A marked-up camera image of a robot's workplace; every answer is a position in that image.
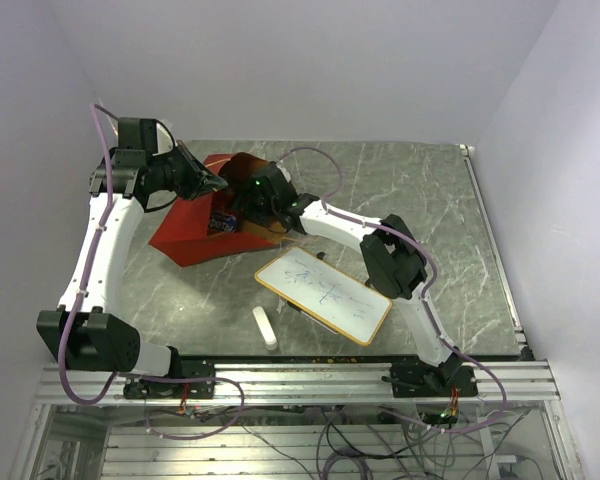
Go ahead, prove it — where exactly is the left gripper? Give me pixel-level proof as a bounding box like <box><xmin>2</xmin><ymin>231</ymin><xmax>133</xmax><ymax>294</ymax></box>
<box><xmin>149</xmin><ymin>141</ymin><xmax>230</xmax><ymax>202</ymax></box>

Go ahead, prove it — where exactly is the red candy snack bag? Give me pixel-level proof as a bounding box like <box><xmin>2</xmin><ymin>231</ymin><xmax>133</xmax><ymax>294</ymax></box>
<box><xmin>208</xmin><ymin>211</ymin><xmax>238</xmax><ymax>233</ymax></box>

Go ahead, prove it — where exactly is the red paper bag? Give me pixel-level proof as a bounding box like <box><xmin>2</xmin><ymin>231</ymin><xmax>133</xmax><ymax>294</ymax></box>
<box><xmin>149</xmin><ymin>152</ymin><xmax>289</xmax><ymax>267</ymax></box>

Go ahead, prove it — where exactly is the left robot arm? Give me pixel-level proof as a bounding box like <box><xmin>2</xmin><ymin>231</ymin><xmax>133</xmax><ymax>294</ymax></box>
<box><xmin>36</xmin><ymin>117</ymin><xmax>227</xmax><ymax>397</ymax></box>

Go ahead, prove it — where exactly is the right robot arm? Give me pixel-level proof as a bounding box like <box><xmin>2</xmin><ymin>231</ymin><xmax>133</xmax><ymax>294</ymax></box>
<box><xmin>231</xmin><ymin>162</ymin><xmax>462</xmax><ymax>396</ymax></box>

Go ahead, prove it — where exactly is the white marker eraser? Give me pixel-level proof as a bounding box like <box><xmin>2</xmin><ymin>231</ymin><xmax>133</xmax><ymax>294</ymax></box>
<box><xmin>252</xmin><ymin>306</ymin><xmax>278</xmax><ymax>351</ymax></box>

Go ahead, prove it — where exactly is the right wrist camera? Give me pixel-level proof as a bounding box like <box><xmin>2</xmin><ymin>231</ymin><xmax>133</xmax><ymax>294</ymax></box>
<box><xmin>273</xmin><ymin>162</ymin><xmax>291</xmax><ymax>184</ymax></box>

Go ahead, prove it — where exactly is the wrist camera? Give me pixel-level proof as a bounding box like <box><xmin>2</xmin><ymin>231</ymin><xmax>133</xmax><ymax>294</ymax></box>
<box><xmin>154</xmin><ymin>119</ymin><xmax>177</xmax><ymax>156</ymax></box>
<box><xmin>273</xmin><ymin>162</ymin><xmax>291</xmax><ymax>184</ymax></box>

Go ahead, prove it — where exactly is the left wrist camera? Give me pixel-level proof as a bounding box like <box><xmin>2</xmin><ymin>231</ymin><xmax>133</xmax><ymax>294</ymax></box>
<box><xmin>154</xmin><ymin>119</ymin><xmax>177</xmax><ymax>156</ymax></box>

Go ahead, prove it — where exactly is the small whiteboard orange frame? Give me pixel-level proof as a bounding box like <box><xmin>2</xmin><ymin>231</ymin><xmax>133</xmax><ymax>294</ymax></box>
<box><xmin>254</xmin><ymin>247</ymin><xmax>392</xmax><ymax>346</ymax></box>

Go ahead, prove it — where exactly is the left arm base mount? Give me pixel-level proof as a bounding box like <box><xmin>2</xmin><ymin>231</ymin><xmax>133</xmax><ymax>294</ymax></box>
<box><xmin>123</xmin><ymin>360</ymin><xmax>216</xmax><ymax>400</ymax></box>

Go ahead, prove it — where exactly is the aluminium rail frame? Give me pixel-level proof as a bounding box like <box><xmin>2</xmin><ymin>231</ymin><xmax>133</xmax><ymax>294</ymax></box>
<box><xmin>25</xmin><ymin>359</ymin><xmax>577</xmax><ymax>479</ymax></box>

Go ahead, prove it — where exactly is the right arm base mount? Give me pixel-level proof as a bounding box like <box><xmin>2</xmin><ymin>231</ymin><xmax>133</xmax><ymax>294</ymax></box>
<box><xmin>381</xmin><ymin>354</ymin><xmax>478</xmax><ymax>398</ymax></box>

